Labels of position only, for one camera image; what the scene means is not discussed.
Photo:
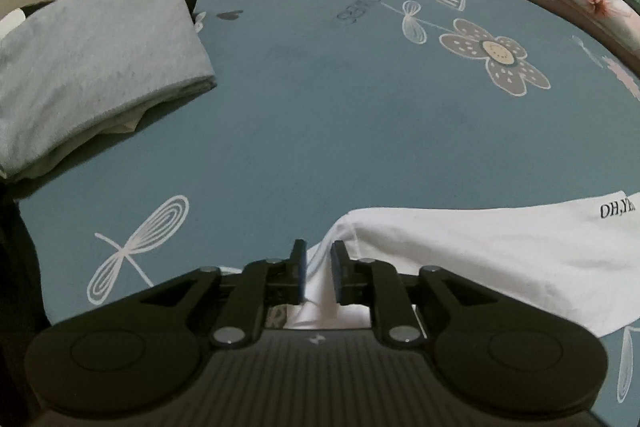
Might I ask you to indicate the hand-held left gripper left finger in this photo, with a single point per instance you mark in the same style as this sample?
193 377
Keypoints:
301 274

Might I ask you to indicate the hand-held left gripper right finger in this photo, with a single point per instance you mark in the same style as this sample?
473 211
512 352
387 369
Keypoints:
337 274

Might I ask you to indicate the white printed t-shirt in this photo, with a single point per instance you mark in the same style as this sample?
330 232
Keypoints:
475 257

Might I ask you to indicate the blue floral bed sheet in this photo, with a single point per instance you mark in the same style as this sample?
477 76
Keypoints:
300 107

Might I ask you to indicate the light blue folded cloth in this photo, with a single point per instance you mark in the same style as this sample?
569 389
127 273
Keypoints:
90 57

